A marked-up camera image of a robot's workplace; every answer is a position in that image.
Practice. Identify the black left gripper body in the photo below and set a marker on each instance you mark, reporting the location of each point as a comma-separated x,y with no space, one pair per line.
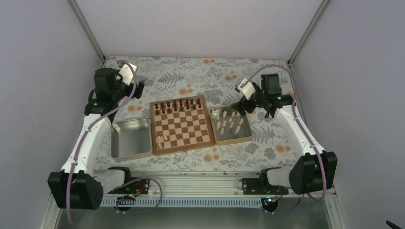
117,94

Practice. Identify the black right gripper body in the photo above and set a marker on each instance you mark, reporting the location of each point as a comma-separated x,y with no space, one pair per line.
250,109

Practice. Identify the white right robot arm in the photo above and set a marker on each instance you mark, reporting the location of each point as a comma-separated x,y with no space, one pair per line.
315,168

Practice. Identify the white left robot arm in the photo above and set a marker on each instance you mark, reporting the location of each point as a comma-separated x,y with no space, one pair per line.
75,186

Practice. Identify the wooden chess board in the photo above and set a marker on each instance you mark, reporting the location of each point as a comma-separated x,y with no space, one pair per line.
187,118

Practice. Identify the yellow tin box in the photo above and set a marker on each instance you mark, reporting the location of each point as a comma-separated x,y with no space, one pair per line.
229,127

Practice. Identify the floral table mat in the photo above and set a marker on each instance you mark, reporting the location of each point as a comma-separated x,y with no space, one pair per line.
215,79

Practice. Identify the silver empty tin box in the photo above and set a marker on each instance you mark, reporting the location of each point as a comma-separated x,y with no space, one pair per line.
131,139

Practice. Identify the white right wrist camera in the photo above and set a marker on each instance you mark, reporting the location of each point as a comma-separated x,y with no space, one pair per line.
245,87

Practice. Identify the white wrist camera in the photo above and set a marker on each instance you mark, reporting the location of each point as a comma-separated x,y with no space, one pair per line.
245,87
128,73

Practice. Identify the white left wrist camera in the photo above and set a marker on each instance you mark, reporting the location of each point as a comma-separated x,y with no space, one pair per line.
128,73

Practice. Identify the aluminium frame post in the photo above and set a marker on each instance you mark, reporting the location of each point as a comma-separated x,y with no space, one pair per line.
87,29

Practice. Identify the aluminium mounting rail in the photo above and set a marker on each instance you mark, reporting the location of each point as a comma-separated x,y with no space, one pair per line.
198,190

